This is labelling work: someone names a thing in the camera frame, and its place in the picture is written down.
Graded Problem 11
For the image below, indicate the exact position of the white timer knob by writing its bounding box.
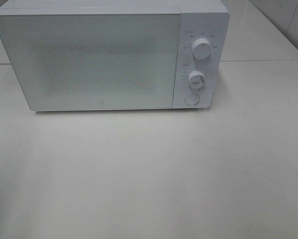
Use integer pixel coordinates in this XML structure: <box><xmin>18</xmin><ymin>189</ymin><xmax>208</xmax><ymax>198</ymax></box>
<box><xmin>187</xmin><ymin>70</ymin><xmax>205</xmax><ymax>89</ymax></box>

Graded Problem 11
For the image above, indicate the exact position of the round white door button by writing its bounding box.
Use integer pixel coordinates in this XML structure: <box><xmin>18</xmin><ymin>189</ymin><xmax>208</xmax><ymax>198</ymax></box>
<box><xmin>185</xmin><ymin>94</ymin><xmax>199</xmax><ymax>106</ymax></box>

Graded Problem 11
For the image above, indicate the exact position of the white microwave oven body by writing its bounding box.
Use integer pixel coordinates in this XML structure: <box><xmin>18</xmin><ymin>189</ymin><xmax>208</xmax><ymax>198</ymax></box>
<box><xmin>0</xmin><ymin>0</ymin><xmax>230</xmax><ymax>111</ymax></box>

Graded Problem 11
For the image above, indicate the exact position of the white upper power knob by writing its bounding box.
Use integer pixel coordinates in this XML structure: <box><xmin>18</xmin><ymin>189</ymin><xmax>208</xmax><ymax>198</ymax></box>
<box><xmin>192</xmin><ymin>37</ymin><xmax>212</xmax><ymax>60</ymax></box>

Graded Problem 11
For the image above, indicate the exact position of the white microwave door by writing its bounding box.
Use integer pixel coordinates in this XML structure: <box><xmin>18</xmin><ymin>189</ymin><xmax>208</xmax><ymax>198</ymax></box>
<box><xmin>0</xmin><ymin>14</ymin><xmax>180</xmax><ymax>111</ymax></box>

